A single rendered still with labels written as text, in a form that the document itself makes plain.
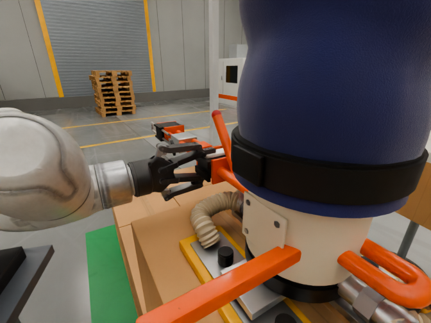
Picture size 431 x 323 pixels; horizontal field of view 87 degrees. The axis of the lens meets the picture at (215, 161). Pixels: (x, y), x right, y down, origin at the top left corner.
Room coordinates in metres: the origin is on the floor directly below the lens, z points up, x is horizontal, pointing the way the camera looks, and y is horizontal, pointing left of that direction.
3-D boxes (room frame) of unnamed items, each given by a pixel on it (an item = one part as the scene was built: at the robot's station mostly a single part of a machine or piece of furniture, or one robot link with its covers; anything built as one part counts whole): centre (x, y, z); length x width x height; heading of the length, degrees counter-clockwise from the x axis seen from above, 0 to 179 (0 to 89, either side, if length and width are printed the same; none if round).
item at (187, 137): (0.69, 0.10, 1.20); 0.07 x 0.07 x 0.04; 30
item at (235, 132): (0.29, -0.13, 1.32); 0.23 x 0.23 x 0.04
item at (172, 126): (0.81, 0.16, 1.20); 0.08 x 0.07 x 0.05; 30
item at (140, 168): (0.44, 0.14, 1.21); 0.09 x 0.07 x 0.08; 120
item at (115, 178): (0.40, 0.20, 1.21); 0.09 x 0.06 x 0.09; 30
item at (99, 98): (7.66, 3.34, 0.65); 1.29 x 1.10 x 1.30; 33
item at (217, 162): (0.51, -0.01, 1.21); 0.10 x 0.08 x 0.06; 120
